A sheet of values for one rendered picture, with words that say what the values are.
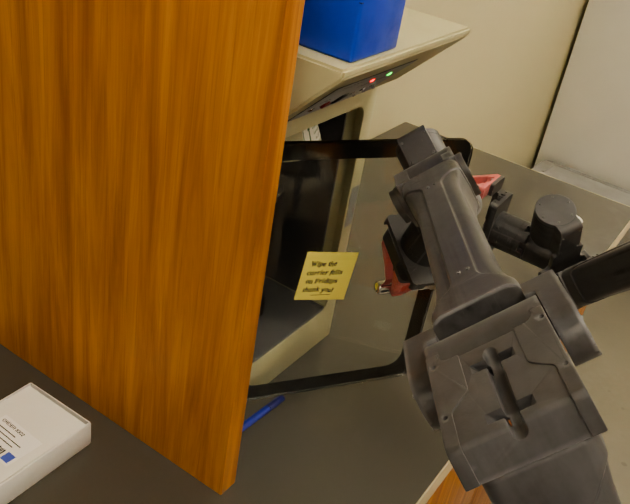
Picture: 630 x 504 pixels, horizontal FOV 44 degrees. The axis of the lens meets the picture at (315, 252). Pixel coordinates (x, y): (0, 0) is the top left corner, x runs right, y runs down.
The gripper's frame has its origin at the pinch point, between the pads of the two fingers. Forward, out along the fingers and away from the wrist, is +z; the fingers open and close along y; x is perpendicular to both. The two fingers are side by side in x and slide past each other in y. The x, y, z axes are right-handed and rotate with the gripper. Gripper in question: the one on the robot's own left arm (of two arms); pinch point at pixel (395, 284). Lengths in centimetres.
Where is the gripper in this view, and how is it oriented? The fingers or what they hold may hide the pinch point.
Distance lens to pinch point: 103.3
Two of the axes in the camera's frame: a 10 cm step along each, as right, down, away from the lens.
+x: 9.2, -0.9, 3.9
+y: 2.8, 8.4, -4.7
